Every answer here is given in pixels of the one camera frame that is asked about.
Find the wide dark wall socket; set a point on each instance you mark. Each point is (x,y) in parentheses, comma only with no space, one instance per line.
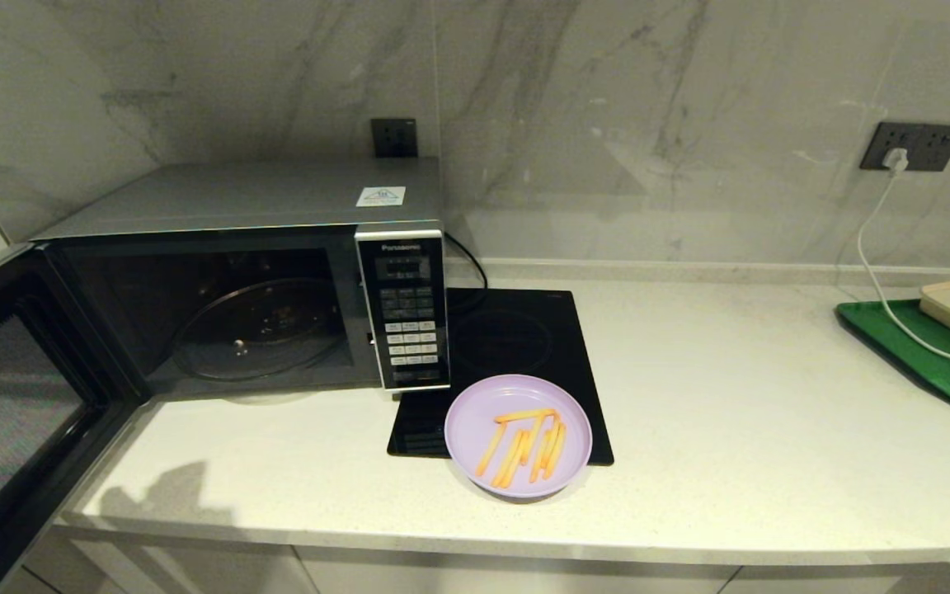
(935,146)

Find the small dark wall socket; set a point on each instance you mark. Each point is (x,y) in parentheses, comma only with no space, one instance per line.
(394,137)

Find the black induction cooktop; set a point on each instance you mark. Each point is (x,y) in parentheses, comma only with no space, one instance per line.
(524,330)

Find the grey glossy cabinet front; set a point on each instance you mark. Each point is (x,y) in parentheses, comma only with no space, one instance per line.
(524,577)
(195,573)
(838,582)

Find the white power plug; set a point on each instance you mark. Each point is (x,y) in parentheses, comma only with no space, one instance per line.
(896,158)

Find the microwave door with dark window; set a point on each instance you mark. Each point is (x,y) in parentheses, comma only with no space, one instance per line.
(5,396)

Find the purple round plate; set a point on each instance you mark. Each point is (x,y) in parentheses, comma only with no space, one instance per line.
(475,404)

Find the silver Panasonic microwave oven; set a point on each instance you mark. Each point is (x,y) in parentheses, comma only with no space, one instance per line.
(261,194)

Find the white sticker with triangle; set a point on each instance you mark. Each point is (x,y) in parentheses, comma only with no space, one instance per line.
(380,196)

